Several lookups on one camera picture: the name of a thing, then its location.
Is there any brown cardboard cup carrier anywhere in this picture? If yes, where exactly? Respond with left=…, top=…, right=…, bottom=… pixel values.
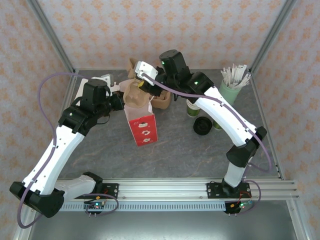
left=124, top=57, right=152, bottom=110

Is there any red paper gift bag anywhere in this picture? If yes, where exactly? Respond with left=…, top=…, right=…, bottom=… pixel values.
left=123, top=95, right=159, bottom=148

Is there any white paper napkin stack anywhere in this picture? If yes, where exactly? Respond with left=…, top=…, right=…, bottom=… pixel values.
left=74, top=78, right=121, bottom=107

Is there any green paper cup stack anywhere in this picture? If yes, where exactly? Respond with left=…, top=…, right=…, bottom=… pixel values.
left=186, top=98, right=202, bottom=118

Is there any black cup lid stack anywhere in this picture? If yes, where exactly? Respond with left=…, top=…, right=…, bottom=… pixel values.
left=193, top=116, right=213, bottom=136

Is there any mint green straw holder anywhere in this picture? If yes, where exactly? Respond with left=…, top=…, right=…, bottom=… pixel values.
left=219, top=78, right=242, bottom=106

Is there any small circuit board green LED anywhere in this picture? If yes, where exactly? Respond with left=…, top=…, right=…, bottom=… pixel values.
left=229, top=201, right=253, bottom=210
left=84, top=201, right=106, bottom=210

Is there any grey metal panel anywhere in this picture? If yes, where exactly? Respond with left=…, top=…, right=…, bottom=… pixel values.
left=27, top=211, right=298, bottom=240

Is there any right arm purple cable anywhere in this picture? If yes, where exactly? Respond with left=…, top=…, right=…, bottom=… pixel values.
left=142, top=71, right=273, bottom=216

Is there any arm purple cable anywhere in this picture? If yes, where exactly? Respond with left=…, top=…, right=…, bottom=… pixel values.
left=17, top=72, right=119, bottom=230
left=142, top=71, right=273, bottom=216

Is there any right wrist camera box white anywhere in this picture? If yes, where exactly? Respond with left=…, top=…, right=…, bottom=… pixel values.
left=134, top=61, right=159, bottom=81

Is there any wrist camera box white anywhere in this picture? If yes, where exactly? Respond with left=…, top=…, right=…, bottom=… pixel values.
left=90, top=74, right=121, bottom=97
left=134, top=61, right=159, bottom=81

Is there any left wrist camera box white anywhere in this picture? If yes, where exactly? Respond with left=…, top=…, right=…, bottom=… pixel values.
left=90, top=74, right=121, bottom=97

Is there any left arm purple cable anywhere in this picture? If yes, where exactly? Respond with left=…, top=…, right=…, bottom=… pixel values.
left=17, top=72, right=119, bottom=230

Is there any aluminium frame post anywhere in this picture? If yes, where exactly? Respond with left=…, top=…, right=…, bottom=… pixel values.
left=249, top=0, right=299, bottom=75
left=26, top=0, right=77, bottom=77

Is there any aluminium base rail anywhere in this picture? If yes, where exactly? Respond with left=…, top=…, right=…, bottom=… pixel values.
left=56, top=177, right=300, bottom=201

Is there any grey slotted cable duct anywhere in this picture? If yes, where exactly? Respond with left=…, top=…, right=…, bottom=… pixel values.
left=59, top=201, right=228, bottom=212

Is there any aluminium lower frame bar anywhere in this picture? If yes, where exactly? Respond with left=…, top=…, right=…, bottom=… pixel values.
left=286, top=199, right=310, bottom=240
left=13, top=214, right=38, bottom=240

